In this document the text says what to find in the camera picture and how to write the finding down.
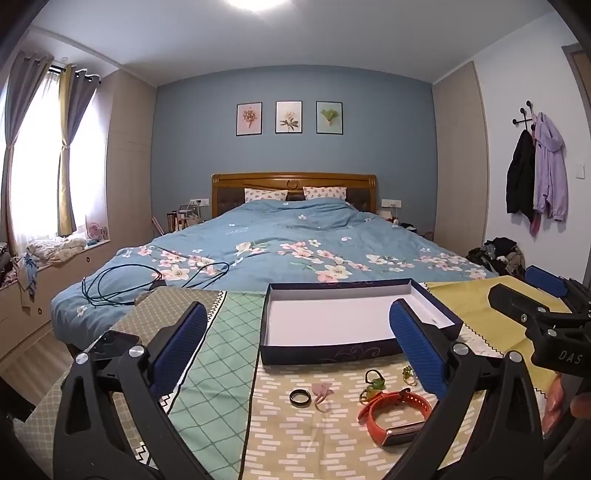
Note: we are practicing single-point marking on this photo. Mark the pile of dark clothes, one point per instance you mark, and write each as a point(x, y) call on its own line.
point(498, 256)

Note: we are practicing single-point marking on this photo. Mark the wooden headboard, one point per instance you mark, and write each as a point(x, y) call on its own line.
point(295, 180)

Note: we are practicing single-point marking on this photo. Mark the black wall coat rack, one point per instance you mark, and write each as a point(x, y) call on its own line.
point(526, 117)

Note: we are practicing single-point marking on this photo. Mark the white patterned pillow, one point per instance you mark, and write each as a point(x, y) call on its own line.
point(265, 194)
point(324, 193)

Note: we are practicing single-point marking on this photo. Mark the framed white flower picture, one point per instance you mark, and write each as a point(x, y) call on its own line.
point(289, 117)

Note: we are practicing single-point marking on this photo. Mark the black jacket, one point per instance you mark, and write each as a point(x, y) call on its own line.
point(521, 175)

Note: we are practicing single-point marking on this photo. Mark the group of cosmetic bottles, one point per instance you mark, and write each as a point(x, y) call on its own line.
point(182, 219)

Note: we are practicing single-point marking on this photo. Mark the patchwork patterned cloth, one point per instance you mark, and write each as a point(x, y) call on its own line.
point(286, 438)

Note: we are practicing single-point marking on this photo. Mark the ceiling light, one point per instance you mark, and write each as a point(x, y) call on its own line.
point(258, 3)

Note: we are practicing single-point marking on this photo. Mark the smartphone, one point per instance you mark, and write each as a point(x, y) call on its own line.
point(111, 346)

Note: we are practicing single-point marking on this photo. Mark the dark blue shallow cardboard box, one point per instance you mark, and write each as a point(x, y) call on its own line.
point(332, 318)

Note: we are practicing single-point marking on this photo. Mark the white wall socket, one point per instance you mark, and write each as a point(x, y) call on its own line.
point(391, 203)
point(198, 202)

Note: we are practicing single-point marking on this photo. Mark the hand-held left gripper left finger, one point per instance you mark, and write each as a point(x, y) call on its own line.
point(185, 341)

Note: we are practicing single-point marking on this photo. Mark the blue floral duvet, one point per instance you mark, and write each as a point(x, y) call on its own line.
point(277, 230)

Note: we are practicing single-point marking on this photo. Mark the yellow green charm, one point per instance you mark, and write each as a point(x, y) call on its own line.
point(369, 396)

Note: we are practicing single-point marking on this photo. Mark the grey and yellow curtain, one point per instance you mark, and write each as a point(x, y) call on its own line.
point(81, 120)
point(21, 101)

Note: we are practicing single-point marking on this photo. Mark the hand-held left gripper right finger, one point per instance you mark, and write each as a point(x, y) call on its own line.
point(415, 344)

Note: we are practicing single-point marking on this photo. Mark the purple jacket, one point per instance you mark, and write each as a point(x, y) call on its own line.
point(550, 170)

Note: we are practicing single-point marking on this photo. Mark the orange smart watch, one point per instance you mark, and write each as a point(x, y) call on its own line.
point(418, 401)

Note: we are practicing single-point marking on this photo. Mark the green charm with bead loop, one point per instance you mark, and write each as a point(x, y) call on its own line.
point(374, 379)

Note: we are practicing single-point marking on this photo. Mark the person's right hand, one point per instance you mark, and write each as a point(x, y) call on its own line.
point(555, 406)

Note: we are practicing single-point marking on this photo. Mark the heap of light clothes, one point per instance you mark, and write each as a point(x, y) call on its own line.
point(57, 251)

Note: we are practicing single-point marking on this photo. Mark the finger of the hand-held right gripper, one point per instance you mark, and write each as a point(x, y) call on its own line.
point(510, 300)
point(547, 279)

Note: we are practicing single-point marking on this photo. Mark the small pink fan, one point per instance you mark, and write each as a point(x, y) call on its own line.
point(94, 231)

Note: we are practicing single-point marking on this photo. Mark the framed green leaf picture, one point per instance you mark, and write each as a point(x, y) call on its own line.
point(330, 117)

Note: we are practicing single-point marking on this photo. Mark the beige wardrobe panel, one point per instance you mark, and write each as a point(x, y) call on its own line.
point(459, 161)
point(129, 161)

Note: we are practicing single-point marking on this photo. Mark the blue hanging cloth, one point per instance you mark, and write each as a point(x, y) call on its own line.
point(28, 273)

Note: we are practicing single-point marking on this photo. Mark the framed pink flower picture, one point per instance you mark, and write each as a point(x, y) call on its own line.
point(249, 119)

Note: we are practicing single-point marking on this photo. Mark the wooden window bench cabinet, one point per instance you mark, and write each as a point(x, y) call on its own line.
point(69, 279)

